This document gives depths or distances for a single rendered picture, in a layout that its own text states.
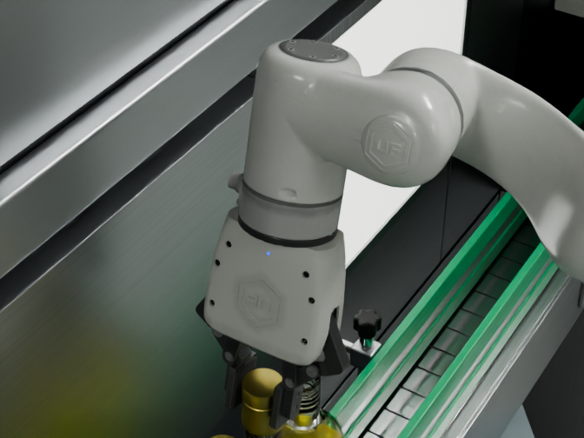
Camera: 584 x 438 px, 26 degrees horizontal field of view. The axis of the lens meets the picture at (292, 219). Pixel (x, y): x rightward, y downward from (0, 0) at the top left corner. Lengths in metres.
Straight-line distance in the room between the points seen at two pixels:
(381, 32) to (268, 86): 0.43
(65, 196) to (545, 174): 0.34
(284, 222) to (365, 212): 0.51
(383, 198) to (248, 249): 0.52
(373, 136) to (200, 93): 0.23
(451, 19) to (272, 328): 0.60
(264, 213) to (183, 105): 0.15
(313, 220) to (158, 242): 0.17
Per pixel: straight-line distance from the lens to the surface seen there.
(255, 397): 1.00
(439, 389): 1.32
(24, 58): 0.88
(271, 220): 0.91
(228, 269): 0.95
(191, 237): 1.07
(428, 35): 1.41
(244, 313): 0.96
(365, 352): 1.35
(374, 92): 0.85
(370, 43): 1.28
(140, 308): 1.05
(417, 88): 0.85
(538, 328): 1.54
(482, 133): 0.95
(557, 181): 0.91
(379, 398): 1.39
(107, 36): 0.94
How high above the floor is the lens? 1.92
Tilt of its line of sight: 39 degrees down
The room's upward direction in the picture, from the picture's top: straight up
